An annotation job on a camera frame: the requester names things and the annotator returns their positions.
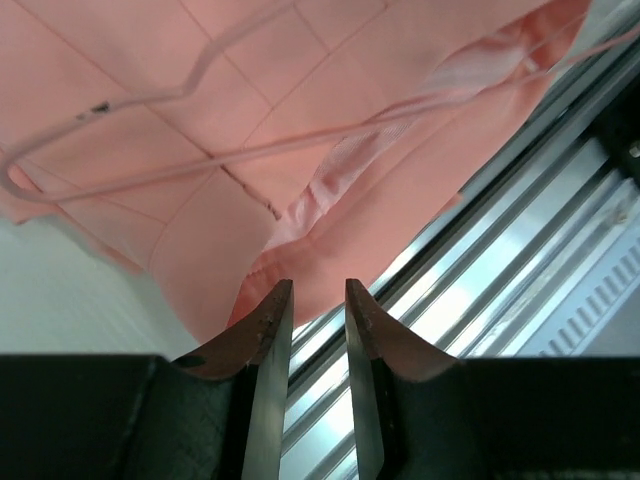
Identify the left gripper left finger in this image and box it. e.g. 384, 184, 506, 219
173, 279, 294, 479

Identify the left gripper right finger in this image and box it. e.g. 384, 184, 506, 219
345, 279, 465, 479

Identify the pink skirt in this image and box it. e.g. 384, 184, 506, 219
1, 1, 590, 341

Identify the pink wire hanger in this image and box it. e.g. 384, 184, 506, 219
0, 0, 640, 205

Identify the aluminium mounting rail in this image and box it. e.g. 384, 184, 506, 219
277, 0, 640, 480

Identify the white slotted cable duct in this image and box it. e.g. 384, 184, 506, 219
501, 220, 639, 357

